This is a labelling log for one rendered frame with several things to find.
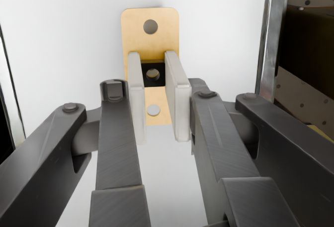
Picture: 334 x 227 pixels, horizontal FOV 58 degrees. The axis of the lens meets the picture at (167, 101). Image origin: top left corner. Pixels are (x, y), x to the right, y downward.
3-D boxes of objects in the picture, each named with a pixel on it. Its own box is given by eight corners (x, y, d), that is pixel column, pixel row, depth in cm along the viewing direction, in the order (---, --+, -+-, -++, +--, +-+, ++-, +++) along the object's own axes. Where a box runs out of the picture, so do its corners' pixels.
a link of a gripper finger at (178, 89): (175, 86, 14) (192, 85, 14) (164, 50, 20) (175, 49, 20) (175, 143, 15) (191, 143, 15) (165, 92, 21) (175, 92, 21)
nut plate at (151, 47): (120, 8, 19) (119, 10, 18) (178, 6, 20) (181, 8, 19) (128, 124, 23) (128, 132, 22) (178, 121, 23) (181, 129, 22)
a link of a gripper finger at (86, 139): (132, 152, 13) (59, 158, 12) (130, 105, 17) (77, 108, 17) (129, 120, 12) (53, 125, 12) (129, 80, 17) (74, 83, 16)
